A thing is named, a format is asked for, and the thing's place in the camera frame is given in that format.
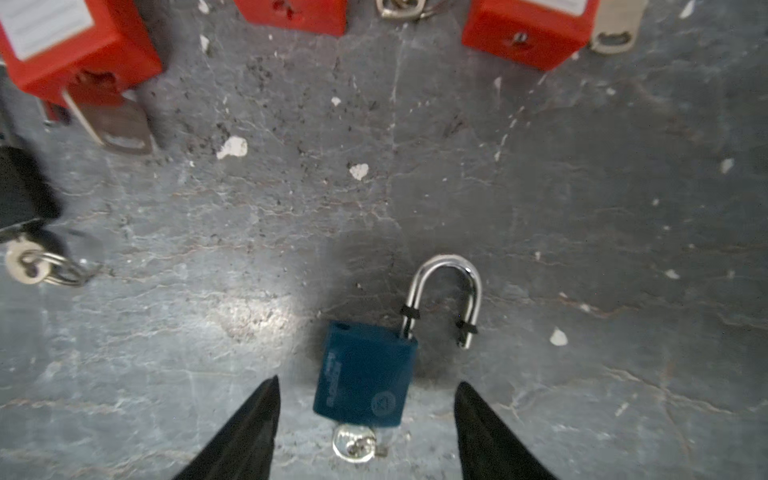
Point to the small black padlock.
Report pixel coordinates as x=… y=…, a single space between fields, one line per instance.
x=33 y=254

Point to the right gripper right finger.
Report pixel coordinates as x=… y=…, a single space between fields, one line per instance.
x=488 y=449

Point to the red padlock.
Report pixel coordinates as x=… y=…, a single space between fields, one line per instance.
x=327 y=17
x=84 y=56
x=545 y=33

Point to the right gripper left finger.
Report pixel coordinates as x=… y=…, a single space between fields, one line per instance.
x=243 y=448

